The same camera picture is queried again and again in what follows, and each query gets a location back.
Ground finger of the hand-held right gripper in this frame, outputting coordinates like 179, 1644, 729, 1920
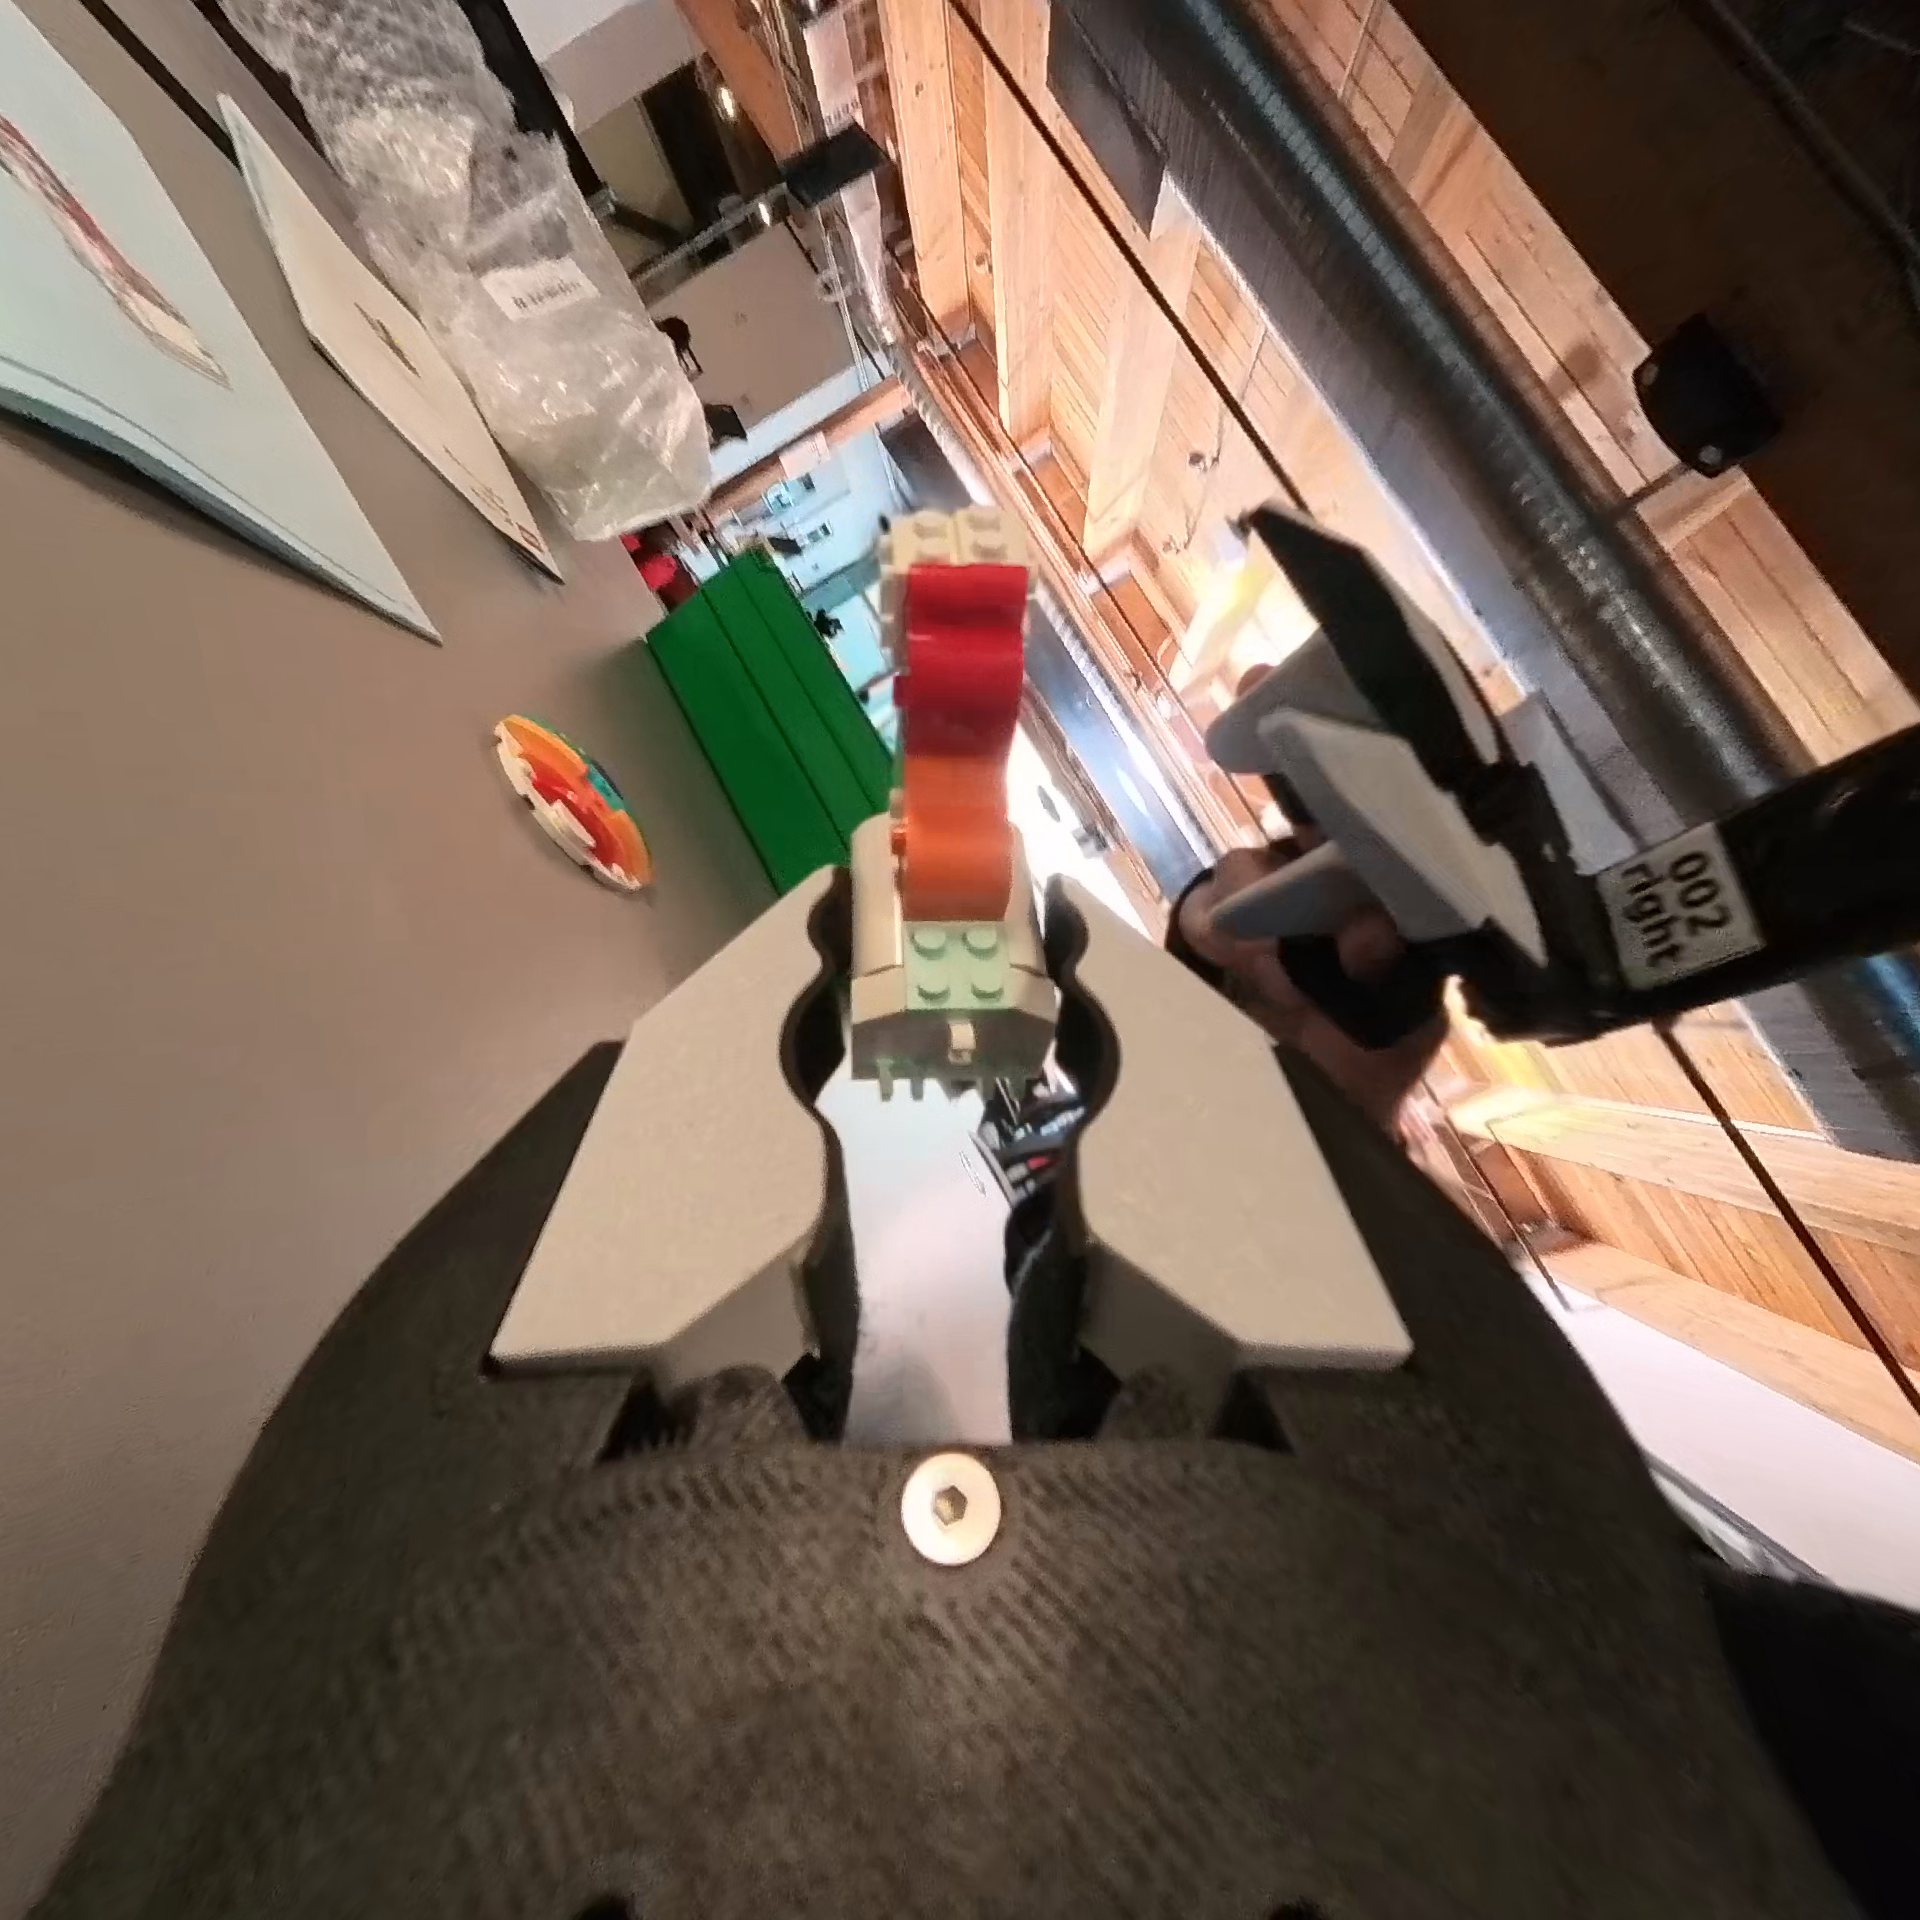
1204, 673, 1550, 964
1249, 508, 1521, 800

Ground rainbow round lego build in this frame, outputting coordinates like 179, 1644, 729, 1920
491, 713, 655, 894

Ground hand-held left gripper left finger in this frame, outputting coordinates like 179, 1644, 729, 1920
491, 867, 863, 1384

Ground light blue open instruction booklet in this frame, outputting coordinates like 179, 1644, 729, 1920
0, 0, 443, 644

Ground green plastic bin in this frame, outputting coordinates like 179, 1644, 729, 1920
644, 547, 902, 898

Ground metal duct pipe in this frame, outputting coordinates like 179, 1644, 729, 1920
1171, 0, 1863, 812

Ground black ceiling fixture box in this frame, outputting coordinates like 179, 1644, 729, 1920
1631, 311, 1790, 480

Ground person's right hand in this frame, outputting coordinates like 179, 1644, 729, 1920
1171, 848, 1466, 1150

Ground red and white lego model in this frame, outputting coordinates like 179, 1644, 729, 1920
847, 511, 1052, 1104

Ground clear plastic bag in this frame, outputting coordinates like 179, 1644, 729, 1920
293, 0, 714, 544

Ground white instruction booklet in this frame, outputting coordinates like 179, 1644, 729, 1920
217, 94, 567, 585

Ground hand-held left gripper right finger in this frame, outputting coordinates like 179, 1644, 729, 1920
1043, 873, 1414, 1379

